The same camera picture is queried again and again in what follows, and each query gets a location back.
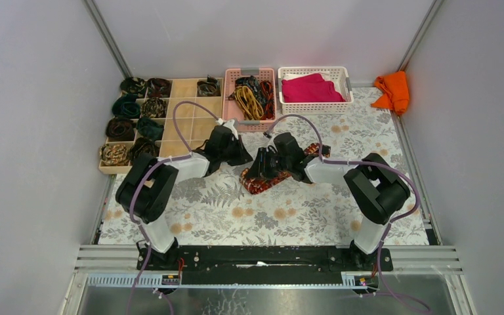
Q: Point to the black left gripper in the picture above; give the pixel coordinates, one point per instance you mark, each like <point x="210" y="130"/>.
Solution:
<point x="235" y="151"/>

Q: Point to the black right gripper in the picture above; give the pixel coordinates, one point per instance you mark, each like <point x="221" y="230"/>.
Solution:
<point x="262" y="168"/>

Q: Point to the red checkered patterned tie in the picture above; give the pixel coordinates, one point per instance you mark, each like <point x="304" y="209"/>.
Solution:
<point x="255" y="185"/>

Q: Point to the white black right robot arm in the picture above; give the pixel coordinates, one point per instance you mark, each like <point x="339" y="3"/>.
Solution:
<point x="378" y="191"/>

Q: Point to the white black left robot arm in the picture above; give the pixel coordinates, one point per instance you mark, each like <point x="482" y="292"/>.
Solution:
<point x="147" y="187"/>

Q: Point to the yellow patterned tie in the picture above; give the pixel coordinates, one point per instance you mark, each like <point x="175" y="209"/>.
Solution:
<point x="247" y="102"/>

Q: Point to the wooden compartment tray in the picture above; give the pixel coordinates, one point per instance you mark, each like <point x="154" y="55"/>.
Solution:
<point x="188" y="123"/>

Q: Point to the pink plastic basket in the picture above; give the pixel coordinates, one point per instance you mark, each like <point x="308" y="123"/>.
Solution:
<point x="230" y="109"/>

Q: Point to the rolled grey striped tie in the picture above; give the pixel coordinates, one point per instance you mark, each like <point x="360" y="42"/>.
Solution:
<point x="209" y="87"/>

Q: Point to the white floral table mat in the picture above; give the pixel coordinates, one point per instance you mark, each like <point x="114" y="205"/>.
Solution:
<point x="218" y="210"/>

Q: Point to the orange black tie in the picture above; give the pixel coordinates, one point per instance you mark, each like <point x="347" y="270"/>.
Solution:
<point x="269" y="104"/>

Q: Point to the dark teal patterned tie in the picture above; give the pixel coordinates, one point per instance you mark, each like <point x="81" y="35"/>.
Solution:
<point x="251" y="82"/>

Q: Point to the magenta folded cloth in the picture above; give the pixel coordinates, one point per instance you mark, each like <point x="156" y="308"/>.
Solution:
<point x="312" y="88"/>

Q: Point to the rolled dark green tie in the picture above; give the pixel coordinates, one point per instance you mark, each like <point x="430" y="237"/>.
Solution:
<point x="150" y="129"/>

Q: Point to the rolled brown dotted tie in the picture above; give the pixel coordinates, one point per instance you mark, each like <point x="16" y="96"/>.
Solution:
<point x="154" y="108"/>

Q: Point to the rolled black brown tie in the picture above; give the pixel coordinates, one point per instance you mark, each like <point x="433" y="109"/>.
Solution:
<point x="141" y="146"/>

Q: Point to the rolled dark red tie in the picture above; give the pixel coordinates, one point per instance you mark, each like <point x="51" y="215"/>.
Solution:
<point x="158" y="88"/>

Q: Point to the white plastic basket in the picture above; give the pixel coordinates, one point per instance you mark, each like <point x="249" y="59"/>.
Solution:
<point x="337" y="74"/>

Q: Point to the rolled tan patterned tie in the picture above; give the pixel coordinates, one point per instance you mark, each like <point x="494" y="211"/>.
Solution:
<point x="114" y="155"/>

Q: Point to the rolled teal tie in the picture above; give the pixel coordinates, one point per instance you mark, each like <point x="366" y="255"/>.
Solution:
<point x="126" y="106"/>

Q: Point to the rolled dark brown tie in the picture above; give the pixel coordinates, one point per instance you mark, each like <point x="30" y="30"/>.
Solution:
<point x="120" y="129"/>

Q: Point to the rolled camouflage tie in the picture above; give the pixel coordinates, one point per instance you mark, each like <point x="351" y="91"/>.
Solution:
<point x="134" y="86"/>

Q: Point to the orange cloth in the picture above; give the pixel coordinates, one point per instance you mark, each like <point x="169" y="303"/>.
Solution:
<point x="395" y="93"/>

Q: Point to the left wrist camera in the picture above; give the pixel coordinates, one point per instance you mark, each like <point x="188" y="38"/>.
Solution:
<point x="231" y="124"/>

